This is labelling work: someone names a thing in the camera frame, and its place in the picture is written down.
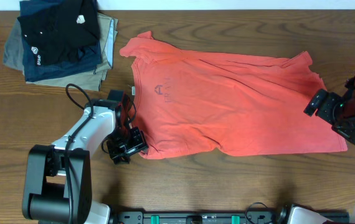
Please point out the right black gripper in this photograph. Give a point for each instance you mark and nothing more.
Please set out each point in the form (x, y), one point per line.
(352, 134)

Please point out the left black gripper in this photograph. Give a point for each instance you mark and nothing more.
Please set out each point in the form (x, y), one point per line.
(139, 143)

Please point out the red t-shirt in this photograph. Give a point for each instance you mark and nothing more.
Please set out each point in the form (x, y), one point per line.
(189, 102)

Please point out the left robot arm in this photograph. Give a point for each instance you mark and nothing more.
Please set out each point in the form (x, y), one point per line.
(58, 184)

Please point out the khaki folded garment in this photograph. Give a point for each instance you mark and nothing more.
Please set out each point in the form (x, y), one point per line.
(92, 80)

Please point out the navy folded shirt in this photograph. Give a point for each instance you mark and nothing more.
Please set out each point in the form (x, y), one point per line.
(34, 73)

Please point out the black folded polo shirt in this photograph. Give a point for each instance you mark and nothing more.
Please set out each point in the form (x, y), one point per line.
(59, 31)

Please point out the grey folded garment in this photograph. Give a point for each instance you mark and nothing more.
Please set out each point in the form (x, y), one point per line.
(13, 49)

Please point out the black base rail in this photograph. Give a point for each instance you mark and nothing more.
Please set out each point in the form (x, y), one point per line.
(251, 216)

